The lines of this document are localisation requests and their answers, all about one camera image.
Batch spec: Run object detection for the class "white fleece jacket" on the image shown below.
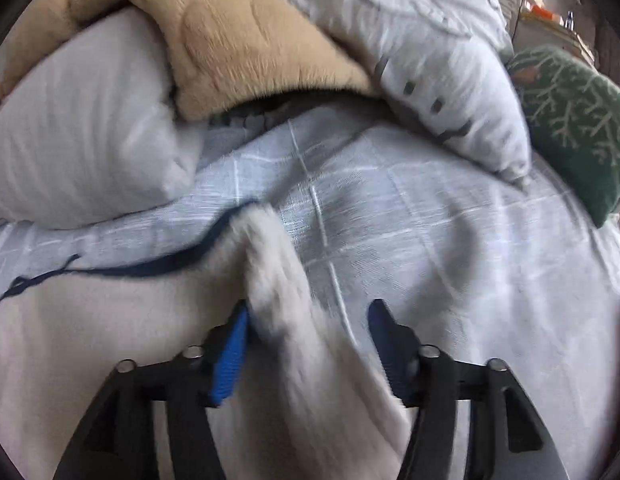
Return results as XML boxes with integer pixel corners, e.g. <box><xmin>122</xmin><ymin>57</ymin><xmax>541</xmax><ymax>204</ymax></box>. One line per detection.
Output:
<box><xmin>0</xmin><ymin>204</ymin><xmax>411</xmax><ymax>479</ymax></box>

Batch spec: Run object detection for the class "light blue checked duvet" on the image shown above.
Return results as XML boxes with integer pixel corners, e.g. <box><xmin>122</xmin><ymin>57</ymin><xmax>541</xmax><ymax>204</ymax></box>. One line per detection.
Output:
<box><xmin>0</xmin><ymin>102</ymin><xmax>620</xmax><ymax>479</ymax></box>

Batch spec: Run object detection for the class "grey patterned pillow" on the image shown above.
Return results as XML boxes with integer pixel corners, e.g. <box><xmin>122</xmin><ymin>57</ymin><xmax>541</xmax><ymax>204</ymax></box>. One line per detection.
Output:
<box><xmin>287</xmin><ymin>0</ymin><xmax>532</xmax><ymax>188</ymax></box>

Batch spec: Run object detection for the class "green coral pattern cushion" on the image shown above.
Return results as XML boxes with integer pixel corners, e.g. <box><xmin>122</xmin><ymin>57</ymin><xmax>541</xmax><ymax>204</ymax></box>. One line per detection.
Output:
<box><xmin>506</xmin><ymin>46</ymin><xmax>620</xmax><ymax>228</ymax></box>

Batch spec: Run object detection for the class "white bookshelf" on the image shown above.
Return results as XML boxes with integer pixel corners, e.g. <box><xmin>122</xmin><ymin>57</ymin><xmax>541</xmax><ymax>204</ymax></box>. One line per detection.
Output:
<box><xmin>512</xmin><ymin>0</ymin><xmax>598</xmax><ymax>68</ymax></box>

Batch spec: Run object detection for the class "tan plush blanket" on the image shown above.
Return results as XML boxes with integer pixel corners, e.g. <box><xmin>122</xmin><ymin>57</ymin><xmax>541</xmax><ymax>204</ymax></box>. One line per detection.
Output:
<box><xmin>0</xmin><ymin>0</ymin><xmax>374</xmax><ymax>120</ymax></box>

